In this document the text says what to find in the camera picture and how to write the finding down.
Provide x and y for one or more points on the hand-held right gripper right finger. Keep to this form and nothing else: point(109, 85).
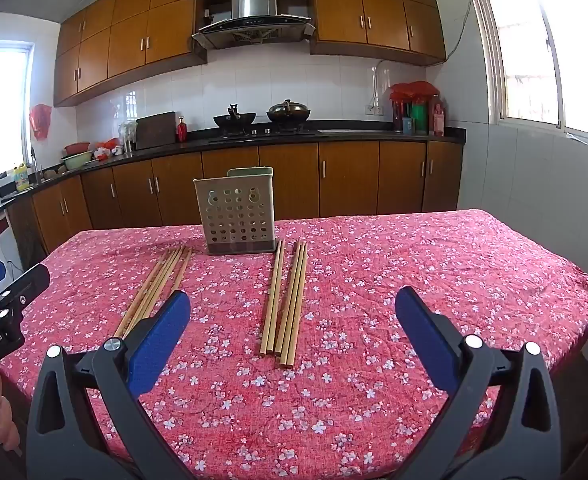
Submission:
point(426, 340)

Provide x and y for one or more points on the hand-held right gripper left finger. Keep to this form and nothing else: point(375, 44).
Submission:
point(158, 345)

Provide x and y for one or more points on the person's left hand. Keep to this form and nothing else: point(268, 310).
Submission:
point(3, 420)

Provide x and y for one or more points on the red floral tablecloth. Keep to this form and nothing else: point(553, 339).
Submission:
point(364, 280)

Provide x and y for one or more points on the yellow detergent bottle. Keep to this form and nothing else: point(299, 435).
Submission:
point(22, 179)

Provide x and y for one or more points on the metal faucet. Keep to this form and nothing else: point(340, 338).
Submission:
point(36, 165)

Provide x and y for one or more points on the green basin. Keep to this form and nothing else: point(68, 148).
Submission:
point(76, 161)

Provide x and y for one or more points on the red basin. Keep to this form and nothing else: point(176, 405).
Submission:
point(77, 148)

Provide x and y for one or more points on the red white plastic bag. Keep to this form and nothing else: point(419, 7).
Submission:
point(106, 150)

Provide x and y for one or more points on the hanging red plastic bag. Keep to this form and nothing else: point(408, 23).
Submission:
point(40, 122)

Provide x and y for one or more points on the wooden base cabinets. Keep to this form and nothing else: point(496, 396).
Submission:
point(294, 180)

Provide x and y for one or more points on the metal cup with plastic bag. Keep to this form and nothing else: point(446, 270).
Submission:
point(127, 137)

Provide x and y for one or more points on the dark wooden cutting board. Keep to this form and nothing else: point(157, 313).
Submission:
point(154, 130)

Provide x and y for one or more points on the small blue box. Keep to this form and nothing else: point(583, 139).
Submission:
point(408, 125)

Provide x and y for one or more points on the black kitchen countertop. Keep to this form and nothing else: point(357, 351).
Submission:
point(354, 135)

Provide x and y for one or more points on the green bottle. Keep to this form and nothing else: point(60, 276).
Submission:
point(420, 119)

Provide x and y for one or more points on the red oil bottle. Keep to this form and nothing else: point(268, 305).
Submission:
point(438, 119)

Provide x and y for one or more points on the black gas stove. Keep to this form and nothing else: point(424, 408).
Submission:
point(264, 132)

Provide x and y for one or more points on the red bag over bottles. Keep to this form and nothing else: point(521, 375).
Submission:
point(411, 91)

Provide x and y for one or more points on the wok with metal lid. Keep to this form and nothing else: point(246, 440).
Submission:
point(288, 112)

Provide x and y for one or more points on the large sliding window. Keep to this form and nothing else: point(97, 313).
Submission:
point(549, 50)

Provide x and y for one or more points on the steel range hood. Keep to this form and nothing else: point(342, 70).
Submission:
point(254, 15)

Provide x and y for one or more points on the white wall outlet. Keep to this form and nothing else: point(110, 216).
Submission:
point(373, 109)

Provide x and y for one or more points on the wooden wall cabinets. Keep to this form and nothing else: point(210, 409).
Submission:
point(123, 35)
point(374, 15)

